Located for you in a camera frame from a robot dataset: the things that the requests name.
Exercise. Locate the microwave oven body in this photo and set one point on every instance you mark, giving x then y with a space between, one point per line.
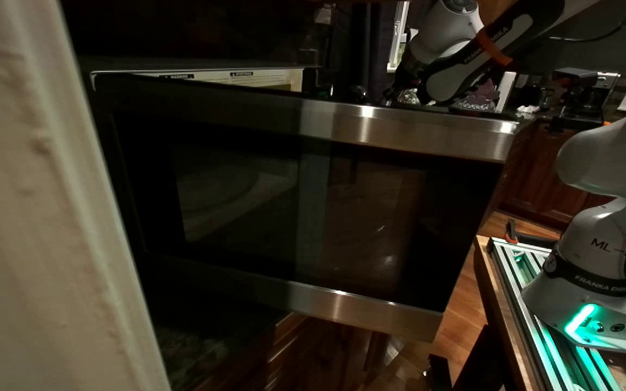
204 74

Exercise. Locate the black steel microwave door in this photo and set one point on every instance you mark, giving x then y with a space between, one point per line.
313 204

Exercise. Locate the dark clutter on background counter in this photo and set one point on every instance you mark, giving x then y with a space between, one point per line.
576 90

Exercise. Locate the wooden background cabinet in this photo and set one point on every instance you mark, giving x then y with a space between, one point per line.
544 181

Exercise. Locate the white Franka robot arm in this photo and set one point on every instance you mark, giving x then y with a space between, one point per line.
602 218

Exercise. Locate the aluminium robot mounting stand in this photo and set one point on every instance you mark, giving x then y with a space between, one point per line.
537 339

